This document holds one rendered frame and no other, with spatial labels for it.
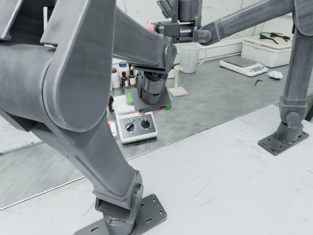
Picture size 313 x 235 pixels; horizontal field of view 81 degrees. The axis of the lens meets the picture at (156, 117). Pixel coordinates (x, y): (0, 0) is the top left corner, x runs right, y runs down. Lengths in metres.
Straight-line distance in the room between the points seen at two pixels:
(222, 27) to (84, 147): 0.52
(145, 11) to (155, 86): 0.81
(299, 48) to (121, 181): 0.54
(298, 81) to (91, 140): 0.59
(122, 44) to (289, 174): 0.59
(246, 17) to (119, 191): 0.53
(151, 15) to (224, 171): 0.94
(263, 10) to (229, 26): 0.08
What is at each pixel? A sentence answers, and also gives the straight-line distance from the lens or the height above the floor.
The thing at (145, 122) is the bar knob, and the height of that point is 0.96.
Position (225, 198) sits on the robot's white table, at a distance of 0.54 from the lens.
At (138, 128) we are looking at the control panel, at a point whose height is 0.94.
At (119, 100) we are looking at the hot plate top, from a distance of 0.72.
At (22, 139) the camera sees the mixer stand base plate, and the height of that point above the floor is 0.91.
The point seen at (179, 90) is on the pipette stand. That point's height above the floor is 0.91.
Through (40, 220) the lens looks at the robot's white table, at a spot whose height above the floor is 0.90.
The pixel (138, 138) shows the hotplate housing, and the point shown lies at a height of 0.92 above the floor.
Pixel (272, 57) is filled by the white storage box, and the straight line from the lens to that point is 1.48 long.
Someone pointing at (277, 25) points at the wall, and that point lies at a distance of 1.90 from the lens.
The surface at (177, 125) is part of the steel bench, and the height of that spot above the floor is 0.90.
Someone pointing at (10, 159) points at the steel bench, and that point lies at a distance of 0.75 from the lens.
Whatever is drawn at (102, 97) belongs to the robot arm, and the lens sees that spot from 0.17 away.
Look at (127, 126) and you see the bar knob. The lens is 0.62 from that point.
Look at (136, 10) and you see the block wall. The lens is 1.17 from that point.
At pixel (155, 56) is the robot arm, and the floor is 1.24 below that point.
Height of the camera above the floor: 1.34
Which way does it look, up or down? 35 degrees down
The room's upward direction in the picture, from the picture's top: straight up
